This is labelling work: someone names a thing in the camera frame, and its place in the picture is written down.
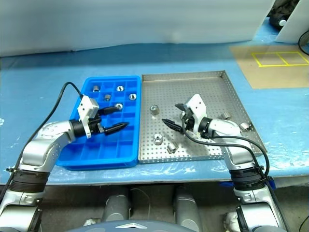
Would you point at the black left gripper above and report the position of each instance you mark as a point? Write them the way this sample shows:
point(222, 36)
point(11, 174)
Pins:
point(96, 124)

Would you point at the black bundle with white cap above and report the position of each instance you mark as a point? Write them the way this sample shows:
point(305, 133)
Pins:
point(277, 14)

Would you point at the blue compartment tray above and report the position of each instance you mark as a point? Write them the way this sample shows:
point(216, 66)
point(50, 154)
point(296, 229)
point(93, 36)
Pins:
point(96, 149)

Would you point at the perforated metal tray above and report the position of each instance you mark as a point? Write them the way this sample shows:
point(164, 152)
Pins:
point(169, 96)

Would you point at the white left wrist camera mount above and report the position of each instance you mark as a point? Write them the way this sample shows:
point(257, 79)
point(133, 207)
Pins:
point(87, 108)

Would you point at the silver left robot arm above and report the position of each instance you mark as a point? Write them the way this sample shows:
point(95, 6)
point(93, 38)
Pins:
point(41, 147)

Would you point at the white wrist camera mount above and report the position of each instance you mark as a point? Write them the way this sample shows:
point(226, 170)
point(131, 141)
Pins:
point(87, 108)
point(199, 106)

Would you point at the grey rounded cylinder shape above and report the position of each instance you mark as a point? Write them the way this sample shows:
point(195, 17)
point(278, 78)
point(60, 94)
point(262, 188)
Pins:
point(117, 205)
point(187, 205)

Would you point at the white lumpy object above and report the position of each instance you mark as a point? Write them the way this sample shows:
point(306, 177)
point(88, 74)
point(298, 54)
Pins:
point(229, 218)
point(91, 221)

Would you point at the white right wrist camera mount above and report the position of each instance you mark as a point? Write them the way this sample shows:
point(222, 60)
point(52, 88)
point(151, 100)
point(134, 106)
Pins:
point(199, 106)

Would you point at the brown cardboard mat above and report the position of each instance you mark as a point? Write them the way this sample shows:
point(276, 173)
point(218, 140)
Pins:
point(265, 75)

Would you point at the blue plastic table cover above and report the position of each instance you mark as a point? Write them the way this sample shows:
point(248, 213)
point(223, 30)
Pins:
point(36, 84)

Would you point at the white backdrop sheet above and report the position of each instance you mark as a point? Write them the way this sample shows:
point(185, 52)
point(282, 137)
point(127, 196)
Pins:
point(120, 21)

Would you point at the white leaning board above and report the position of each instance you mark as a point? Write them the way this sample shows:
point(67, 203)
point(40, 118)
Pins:
point(294, 21)

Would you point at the dark blue-grey rounded housing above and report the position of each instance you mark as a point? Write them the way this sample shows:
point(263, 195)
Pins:
point(108, 227)

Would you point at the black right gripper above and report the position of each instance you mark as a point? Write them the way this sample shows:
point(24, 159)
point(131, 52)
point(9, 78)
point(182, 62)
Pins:
point(189, 122)

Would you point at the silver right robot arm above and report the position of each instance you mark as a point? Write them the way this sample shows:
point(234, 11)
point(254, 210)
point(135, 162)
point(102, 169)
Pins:
point(241, 157)

